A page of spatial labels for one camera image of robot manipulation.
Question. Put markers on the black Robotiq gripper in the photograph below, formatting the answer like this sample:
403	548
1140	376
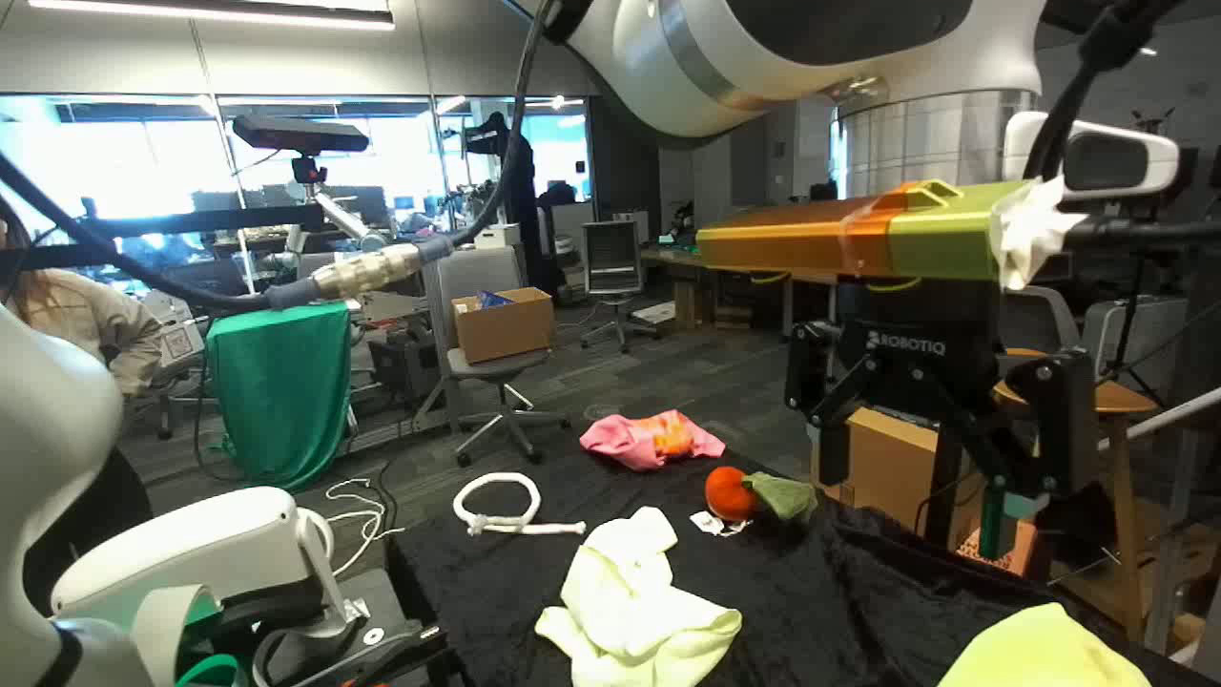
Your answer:
916	346

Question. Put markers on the orange plush tomato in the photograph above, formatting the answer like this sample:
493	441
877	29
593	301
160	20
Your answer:
726	493

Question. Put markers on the green draped cloth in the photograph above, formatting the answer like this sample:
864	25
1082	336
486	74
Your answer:
280	394

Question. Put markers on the small open cardboard box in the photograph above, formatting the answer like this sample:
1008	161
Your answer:
503	325

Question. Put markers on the black clamp mount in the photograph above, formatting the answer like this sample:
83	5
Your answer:
355	643

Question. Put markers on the pink orange cloth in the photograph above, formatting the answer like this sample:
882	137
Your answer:
637	441

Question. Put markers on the person in dark clothes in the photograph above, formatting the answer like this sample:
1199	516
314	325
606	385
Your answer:
522	205

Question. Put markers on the ceiling light strip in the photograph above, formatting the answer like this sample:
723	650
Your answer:
204	12

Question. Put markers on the grey mesh office chair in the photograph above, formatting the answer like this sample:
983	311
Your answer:
611	261

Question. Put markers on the bright yellow towel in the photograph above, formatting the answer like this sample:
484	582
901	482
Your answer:
1035	650

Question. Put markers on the white tube loop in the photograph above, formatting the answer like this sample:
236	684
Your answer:
539	526

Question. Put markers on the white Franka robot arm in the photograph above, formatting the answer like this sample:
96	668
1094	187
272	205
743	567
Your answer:
663	62

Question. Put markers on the black velvet table cloth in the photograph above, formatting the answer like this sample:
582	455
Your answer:
788	598

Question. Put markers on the small green cloth piece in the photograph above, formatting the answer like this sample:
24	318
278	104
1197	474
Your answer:
204	635

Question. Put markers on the black camera on stand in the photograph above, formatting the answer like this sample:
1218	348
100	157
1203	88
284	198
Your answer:
301	129

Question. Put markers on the long wooden table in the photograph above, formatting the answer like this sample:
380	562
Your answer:
668	261

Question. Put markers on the person in beige top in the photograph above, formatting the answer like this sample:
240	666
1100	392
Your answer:
78	318

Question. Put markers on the grey metal rail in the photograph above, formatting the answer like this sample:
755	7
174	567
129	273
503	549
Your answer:
1177	408

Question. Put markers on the orange block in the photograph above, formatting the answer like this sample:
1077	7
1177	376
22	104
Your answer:
1007	548

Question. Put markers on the cardboard box with black tape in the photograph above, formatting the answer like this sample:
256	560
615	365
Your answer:
892	464

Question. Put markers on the pale cream cloth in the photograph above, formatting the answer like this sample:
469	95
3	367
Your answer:
637	610

